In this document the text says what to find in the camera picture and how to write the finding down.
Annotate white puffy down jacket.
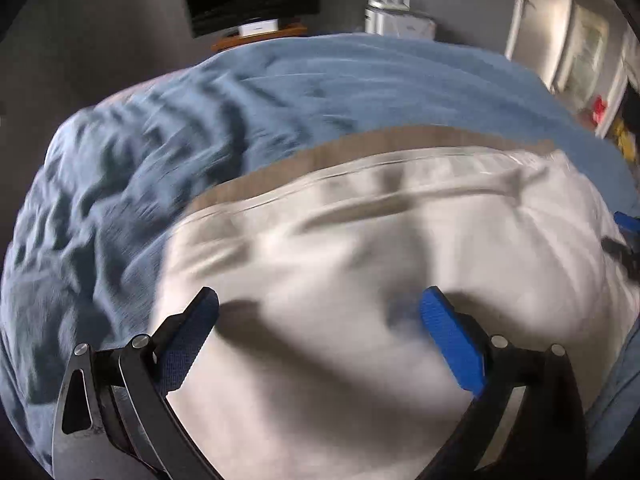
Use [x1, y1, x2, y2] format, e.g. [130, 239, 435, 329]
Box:
[152, 128, 639, 479]

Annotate red object by door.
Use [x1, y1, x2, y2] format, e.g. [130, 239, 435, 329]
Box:
[590, 94, 608, 126]

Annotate blue fleece blanket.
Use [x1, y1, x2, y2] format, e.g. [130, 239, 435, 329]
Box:
[1, 34, 639, 469]

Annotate white door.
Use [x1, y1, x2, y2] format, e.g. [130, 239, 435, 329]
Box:
[504, 0, 573, 90]

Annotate white router with antennas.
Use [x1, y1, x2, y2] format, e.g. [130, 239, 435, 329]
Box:
[364, 0, 437, 40]

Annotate wooden television stand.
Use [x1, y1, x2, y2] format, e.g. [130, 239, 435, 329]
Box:
[212, 23, 308, 53]

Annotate white box under television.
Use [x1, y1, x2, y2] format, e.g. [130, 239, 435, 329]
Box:
[238, 18, 279, 38]

